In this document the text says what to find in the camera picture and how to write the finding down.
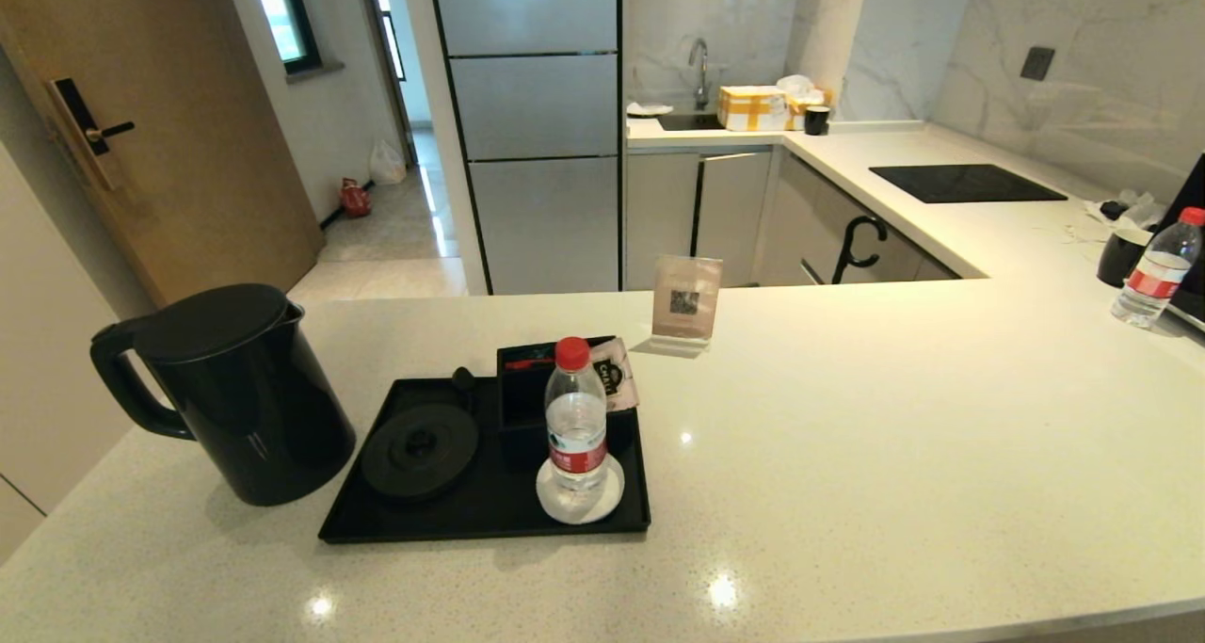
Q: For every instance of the acrylic QR code sign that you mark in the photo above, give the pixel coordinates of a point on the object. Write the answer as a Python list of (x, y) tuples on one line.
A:
[(687, 295)]

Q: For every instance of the pink tea bag packet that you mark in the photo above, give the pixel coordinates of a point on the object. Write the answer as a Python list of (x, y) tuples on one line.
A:
[(621, 379)]

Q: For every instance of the white round coaster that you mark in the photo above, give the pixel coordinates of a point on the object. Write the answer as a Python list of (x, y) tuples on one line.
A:
[(551, 502)]

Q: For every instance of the red sachet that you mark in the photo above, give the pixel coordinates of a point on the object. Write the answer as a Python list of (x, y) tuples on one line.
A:
[(525, 363)]

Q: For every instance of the white plastic bag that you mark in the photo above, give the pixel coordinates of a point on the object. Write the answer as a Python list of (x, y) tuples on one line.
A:
[(386, 165)]

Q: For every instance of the small black cup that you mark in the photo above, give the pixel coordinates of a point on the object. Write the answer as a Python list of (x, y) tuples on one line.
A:
[(817, 120)]

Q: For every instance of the black mug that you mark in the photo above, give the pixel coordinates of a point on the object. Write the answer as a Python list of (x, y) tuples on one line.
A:
[(1120, 259)]

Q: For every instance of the black electric kettle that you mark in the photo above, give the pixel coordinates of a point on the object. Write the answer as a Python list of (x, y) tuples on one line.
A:
[(254, 408)]

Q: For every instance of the grey refrigerator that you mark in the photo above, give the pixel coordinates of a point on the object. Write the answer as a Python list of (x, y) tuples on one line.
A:
[(537, 106)]

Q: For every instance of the white base cabinet door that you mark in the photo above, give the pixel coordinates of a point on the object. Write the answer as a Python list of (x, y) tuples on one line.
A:
[(734, 215), (662, 219)]

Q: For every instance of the white panel cabinet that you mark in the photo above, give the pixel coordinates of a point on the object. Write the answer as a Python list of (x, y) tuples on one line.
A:
[(47, 342)]

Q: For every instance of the crumpled clear plastic wrap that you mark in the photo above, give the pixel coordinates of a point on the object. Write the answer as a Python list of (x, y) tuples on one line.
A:
[(1144, 212)]

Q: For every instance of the black-framed window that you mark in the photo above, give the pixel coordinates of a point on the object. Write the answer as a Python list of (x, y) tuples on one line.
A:
[(297, 22)]

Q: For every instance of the wooden door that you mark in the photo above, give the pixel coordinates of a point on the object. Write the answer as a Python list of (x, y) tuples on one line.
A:
[(188, 135)]

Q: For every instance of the red bag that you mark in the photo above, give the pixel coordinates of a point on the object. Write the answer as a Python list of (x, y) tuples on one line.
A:
[(355, 200)]

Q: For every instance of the red-capped water bottle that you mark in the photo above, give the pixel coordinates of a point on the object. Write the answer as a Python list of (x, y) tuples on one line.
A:
[(576, 426), (1153, 271)]

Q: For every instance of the black organizer box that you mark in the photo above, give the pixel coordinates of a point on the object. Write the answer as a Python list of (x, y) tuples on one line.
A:
[(522, 403)]

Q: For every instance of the black induction cooktop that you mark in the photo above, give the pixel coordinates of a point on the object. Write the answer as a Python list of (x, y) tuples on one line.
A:
[(965, 183)]

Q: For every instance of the small black object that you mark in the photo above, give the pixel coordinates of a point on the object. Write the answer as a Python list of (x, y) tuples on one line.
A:
[(1116, 209)]

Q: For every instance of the dark kitchen sink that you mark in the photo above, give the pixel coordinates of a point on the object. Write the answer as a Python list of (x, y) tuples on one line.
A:
[(692, 121)]

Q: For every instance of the dark wall socket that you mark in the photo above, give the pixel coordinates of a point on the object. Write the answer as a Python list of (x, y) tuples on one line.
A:
[(1038, 63)]

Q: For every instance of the grey corner base cabinet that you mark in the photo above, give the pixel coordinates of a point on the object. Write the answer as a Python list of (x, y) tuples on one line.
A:
[(810, 200)]

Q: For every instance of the white tissue wad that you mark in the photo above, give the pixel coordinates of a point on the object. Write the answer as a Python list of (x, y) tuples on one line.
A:
[(795, 84)]

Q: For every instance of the large yellow-taped cardboard box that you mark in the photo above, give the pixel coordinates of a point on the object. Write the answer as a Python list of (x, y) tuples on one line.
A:
[(751, 109)]

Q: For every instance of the black round kettle base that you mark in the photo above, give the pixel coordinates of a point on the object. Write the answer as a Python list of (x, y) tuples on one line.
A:
[(419, 450)]

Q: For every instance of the chrome faucet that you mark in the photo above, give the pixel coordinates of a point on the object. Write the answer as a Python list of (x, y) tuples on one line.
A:
[(702, 65)]

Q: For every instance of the black rectangular tray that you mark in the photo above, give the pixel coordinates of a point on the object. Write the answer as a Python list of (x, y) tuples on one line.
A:
[(471, 521)]

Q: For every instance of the white dish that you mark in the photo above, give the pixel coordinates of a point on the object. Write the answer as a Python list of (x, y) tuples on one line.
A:
[(648, 109)]

